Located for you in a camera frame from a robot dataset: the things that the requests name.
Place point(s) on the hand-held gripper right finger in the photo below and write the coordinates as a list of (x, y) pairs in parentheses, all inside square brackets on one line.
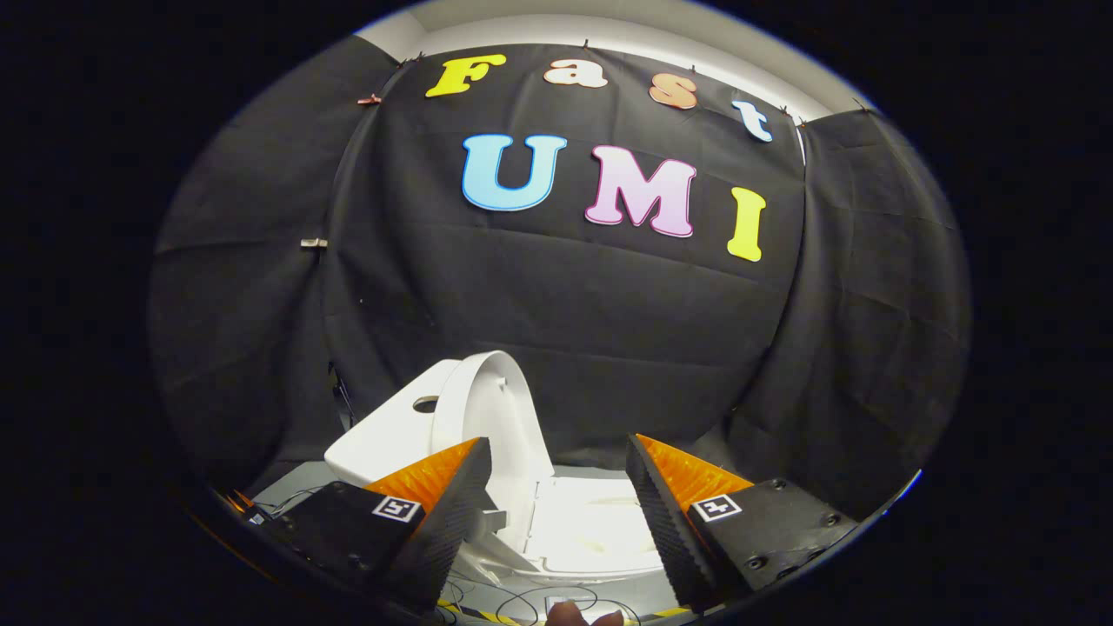
[(665, 522)]

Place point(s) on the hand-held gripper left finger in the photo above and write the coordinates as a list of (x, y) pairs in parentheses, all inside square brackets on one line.
[(452, 522)]

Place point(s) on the white toilet bowl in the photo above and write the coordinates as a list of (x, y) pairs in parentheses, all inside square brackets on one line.
[(500, 552)]

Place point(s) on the white toilet seat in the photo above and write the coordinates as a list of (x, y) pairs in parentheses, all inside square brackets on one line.
[(591, 522)]

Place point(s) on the white toilet tank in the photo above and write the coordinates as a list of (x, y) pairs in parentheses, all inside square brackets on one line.
[(383, 443)]

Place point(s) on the yellow black floor tape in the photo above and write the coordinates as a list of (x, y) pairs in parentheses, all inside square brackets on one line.
[(496, 619)]

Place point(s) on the small grey device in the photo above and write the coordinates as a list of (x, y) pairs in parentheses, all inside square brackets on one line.
[(255, 518)]

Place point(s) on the black backdrop cloth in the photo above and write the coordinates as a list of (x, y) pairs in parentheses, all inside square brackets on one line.
[(565, 304)]

